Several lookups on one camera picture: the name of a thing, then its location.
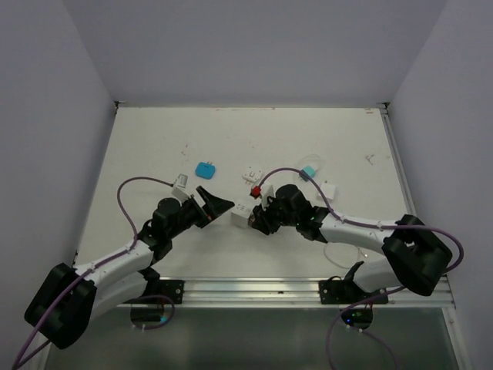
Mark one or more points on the aluminium rail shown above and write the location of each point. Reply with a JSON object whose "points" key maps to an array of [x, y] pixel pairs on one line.
{"points": [[396, 158], [258, 293]]}

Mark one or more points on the white power strip socket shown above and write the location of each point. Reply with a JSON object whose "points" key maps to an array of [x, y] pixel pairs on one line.
{"points": [[241, 212]]}

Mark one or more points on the blue plug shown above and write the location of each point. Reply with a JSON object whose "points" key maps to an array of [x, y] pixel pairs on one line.
{"points": [[205, 170]]}

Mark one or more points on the white multi-outlet adapter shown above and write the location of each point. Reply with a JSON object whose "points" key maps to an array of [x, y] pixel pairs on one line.
{"points": [[252, 174]]}

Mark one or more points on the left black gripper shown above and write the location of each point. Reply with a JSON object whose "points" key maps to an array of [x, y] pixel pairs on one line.
{"points": [[212, 207]]}

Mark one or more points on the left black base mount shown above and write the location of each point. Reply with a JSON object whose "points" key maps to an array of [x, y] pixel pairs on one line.
{"points": [[153, 294]]}

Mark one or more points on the white charger block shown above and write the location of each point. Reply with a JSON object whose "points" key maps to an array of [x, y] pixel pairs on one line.
{"points": [[327, 190]]}

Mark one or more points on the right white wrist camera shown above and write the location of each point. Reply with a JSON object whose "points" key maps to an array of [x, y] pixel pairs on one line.
{"points": [[264, 193]]}

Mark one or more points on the aluminium front rail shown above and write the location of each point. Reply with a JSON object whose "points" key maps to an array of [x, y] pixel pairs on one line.
{"points": [[258, 293]]}

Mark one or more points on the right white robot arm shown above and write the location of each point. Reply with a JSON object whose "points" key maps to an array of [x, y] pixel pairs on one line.
{"points": [[412, 256]]}

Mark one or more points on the aluminium right side rail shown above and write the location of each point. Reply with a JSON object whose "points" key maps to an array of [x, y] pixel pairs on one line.
{"points": [[396, 158]]}

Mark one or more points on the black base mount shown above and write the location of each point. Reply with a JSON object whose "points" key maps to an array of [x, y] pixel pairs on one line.
{"points": [[153, 294], [335, 290]]}

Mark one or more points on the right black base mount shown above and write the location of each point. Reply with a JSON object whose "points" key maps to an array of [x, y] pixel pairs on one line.
{"points": [[335, 290]]}

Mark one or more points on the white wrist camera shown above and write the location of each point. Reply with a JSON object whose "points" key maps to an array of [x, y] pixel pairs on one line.
{"points": [[264, 193], [179, 190]]}

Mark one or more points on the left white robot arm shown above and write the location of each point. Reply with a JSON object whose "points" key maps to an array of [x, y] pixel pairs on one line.
{"points": [[70, 297]]}

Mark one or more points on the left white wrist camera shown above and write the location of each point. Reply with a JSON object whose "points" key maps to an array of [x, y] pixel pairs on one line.
{"points": [[179, 190]]}

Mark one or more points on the teal plug adapter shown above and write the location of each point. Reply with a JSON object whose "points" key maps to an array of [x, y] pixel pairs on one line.
{"points": [[307, 173]]}

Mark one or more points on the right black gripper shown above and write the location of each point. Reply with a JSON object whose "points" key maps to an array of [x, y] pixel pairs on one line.
{"points": [[262, 217]]}

